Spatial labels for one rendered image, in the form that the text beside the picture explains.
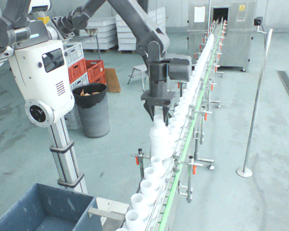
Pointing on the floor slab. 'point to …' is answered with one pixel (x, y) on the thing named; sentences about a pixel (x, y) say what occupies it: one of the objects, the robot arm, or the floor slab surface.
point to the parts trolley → (85, 40)
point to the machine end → (231, 10)
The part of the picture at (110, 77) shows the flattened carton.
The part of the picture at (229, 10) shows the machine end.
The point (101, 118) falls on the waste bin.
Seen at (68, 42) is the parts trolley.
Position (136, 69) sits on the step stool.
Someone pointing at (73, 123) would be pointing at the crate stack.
